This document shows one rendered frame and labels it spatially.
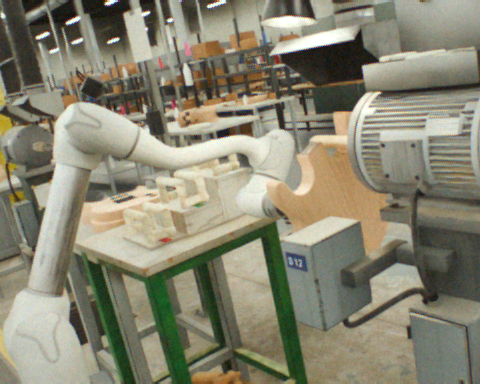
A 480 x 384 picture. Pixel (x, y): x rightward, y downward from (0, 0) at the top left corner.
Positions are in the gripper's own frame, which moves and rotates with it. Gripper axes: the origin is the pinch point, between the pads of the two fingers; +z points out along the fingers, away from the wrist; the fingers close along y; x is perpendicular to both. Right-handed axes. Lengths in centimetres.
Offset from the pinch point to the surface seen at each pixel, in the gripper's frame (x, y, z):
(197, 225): -7, 9, -65
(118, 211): -4, 15, -118
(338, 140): 19.5, -6.2, 6.8
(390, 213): 9.8, 8.3, 29.6
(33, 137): 23, -3, -237
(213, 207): -6, 0, -64
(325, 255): 13.4, 27.5, 27.3
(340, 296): 2.8, 28.8, 27.4
